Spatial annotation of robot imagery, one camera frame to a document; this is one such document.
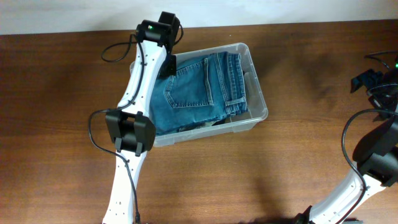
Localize dark blue jeans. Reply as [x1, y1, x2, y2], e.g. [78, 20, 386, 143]
[150, 52, 248, 136]

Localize clear plastic storage container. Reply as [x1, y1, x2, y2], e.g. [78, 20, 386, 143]
[129, 42, 269, 148]

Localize light grey jeans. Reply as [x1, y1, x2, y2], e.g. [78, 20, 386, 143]
[178, 119, 225, 132]

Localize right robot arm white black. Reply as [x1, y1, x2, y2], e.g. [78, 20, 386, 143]
[293, 62, 397, 224]

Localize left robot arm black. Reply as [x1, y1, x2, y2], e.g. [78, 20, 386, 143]
[103, 12, 183, 224]

